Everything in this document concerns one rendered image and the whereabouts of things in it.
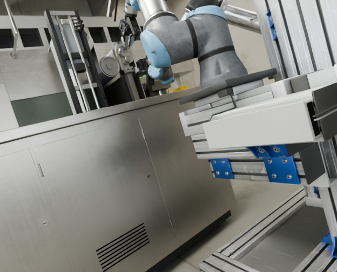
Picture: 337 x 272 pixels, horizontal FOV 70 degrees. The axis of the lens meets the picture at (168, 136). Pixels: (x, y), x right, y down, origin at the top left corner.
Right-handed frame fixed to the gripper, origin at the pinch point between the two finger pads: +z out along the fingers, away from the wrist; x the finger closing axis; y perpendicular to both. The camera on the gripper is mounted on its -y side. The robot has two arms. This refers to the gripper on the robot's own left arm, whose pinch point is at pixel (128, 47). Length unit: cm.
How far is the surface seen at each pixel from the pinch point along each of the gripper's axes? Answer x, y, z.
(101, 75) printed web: 18.8, -4.2, 14.5
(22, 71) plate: 55, 27, 26
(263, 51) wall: -258, 41, 44
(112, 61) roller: 11.0, -2.0, 7.6
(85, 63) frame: 33.1, -12.8, 0.3
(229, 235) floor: -11, -114, 60
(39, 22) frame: 36, 51, 6
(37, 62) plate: 45, 31, 23
